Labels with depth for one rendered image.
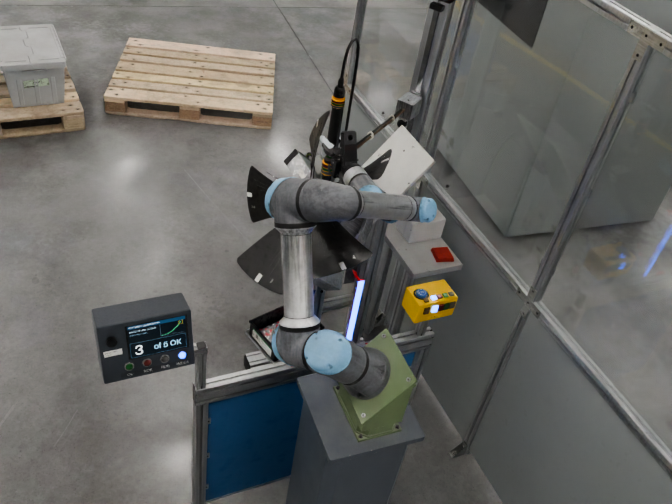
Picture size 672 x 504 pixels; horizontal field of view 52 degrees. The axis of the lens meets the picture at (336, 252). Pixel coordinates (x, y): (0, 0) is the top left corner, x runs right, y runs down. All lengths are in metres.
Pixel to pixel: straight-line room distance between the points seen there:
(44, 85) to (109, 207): 1.09
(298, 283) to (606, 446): 1.25
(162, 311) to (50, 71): 3.27
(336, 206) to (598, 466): 1.39
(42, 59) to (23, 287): 1.73
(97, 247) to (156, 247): 0.32
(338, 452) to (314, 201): 0.73
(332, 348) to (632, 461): 1.14
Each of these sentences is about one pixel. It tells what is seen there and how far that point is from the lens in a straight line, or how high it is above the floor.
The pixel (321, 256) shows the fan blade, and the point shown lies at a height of 1.16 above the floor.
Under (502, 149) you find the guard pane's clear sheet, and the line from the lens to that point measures 2.73.
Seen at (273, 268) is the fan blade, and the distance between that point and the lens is 2.57.
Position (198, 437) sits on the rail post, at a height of 0.60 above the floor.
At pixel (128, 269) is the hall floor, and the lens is 4.02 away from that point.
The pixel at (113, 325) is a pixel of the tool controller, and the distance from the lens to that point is 1.99.
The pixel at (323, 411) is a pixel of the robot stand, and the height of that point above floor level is 1.00.
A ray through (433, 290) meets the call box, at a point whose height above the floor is 1.07.
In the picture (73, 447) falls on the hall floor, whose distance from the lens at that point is 3.29.
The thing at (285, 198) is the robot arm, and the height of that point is 1.60.
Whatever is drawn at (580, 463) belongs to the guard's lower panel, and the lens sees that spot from 2.75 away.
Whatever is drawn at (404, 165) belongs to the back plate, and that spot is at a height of 1.29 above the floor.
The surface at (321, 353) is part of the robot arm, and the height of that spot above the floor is 1.30.
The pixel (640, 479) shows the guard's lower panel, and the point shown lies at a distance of 2.55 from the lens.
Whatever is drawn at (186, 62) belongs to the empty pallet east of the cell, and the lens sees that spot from 5.82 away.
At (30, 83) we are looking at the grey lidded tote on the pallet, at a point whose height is 0.32.
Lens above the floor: 2.70
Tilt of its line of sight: 40 degrees down
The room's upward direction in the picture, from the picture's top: 10 degrees clockwise
